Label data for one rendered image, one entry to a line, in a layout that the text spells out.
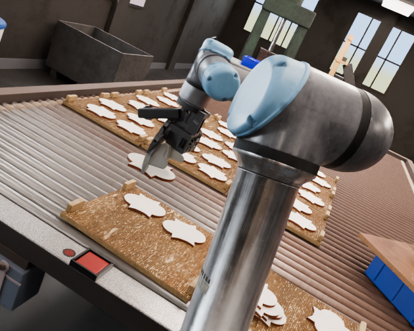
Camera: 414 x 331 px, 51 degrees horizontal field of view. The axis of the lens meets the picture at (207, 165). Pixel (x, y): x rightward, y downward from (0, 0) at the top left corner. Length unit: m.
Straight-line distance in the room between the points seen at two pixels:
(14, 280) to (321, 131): 0.87
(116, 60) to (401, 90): 7.65
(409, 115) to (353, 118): 10.79
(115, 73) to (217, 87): 4.35
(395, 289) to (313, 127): 1.20
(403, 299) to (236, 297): 1.14
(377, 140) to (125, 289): 0.69
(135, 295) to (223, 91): 0.51
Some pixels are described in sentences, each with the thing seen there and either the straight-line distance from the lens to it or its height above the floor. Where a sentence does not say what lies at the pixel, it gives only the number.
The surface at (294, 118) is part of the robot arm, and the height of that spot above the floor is 1.49.
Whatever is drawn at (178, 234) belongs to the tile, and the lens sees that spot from 1.30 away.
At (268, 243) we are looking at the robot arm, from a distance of 0.56.
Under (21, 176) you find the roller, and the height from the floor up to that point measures 0.92.
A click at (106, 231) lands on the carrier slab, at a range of 1.20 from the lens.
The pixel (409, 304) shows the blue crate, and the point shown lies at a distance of 1.65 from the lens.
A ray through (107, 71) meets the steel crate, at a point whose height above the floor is 0.41.
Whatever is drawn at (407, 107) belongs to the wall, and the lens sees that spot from 11.33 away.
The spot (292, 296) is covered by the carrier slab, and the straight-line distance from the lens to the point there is 1.33.
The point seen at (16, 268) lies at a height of 0.83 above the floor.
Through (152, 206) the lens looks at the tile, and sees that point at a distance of 1.39.
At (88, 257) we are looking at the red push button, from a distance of 1.10.
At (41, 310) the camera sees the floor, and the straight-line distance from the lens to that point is 2.31.
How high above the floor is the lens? 1.57
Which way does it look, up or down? 19 degrees down
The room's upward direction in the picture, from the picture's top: 25 degrees clockwise
